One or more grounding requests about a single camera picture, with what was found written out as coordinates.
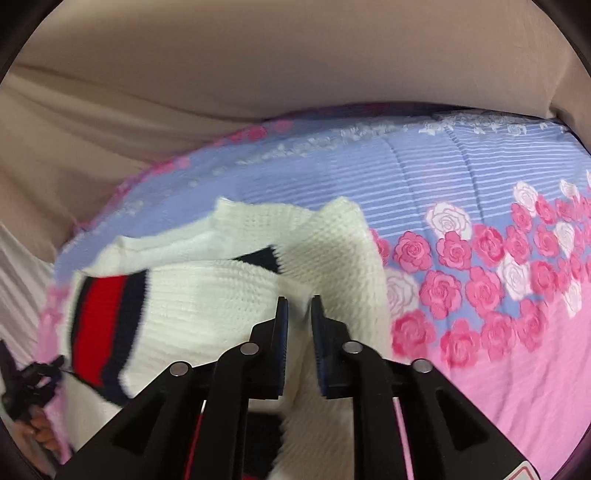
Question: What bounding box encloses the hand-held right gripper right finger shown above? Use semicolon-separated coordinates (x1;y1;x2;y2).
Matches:
311;294;532;480

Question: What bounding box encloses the pink floral blanket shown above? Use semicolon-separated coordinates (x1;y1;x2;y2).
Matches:
37;108;591;476

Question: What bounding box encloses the person's left hand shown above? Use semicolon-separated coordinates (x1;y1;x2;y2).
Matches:
14;406;62;455

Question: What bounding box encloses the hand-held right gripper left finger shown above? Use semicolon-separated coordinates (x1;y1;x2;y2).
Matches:
55;296;290;480

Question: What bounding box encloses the beige sheet backdrop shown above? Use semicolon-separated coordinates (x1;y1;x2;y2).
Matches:
0;0;591;261

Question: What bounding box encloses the white curtain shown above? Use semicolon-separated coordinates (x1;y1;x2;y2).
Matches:
0;222;63;370

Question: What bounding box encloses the white knit sweater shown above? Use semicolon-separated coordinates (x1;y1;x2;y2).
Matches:
62;196;393;480

